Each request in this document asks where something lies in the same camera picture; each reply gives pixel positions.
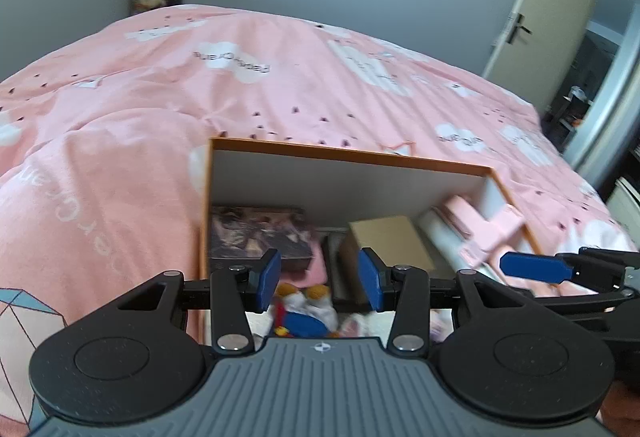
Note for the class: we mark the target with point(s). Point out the dark table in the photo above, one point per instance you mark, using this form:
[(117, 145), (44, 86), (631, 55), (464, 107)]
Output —
[(575, 109)]

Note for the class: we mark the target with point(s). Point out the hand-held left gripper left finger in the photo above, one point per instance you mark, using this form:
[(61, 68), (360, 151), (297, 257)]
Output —
[(267, 282)]

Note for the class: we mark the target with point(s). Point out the pink plastic object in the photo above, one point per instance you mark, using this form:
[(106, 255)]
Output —
[(465, 217)]

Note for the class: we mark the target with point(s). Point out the grey door frame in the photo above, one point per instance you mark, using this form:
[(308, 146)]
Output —
[(607, 117)]

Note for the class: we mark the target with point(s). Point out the dark printed box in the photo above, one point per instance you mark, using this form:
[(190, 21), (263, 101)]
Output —
[(250, 232)]

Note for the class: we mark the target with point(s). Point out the white storage cabinet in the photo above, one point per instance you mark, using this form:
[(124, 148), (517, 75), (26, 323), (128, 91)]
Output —
[(625, 207)]

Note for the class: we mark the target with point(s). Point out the brown cardboard box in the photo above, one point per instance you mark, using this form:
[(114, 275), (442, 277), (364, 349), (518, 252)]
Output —
[(390, 237)]

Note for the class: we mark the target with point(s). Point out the cream door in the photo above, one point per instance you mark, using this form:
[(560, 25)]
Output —
[(545, 7)]

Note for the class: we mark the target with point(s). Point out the brown plush toy blue outfit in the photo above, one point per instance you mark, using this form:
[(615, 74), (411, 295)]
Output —
[(305, 322)]

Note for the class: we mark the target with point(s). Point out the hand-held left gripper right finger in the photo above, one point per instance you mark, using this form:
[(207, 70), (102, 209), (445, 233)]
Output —
[(372, 279)]

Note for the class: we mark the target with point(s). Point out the pink case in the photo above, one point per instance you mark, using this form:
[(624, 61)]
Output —
[(317, 267)]

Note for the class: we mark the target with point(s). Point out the orange cardboard storage box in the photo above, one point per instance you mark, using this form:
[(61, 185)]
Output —
[(350, 182)]

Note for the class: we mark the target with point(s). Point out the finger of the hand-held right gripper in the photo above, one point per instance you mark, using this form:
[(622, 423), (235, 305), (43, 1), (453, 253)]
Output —
[(590, 302), (535, 267)]

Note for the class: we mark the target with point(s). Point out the pink printed blanket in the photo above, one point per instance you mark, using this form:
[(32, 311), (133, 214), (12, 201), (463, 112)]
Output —
[(300, 82)]

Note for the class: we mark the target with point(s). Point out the long white box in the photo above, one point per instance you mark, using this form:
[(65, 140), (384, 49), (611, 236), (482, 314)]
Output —
[(445, 242)]

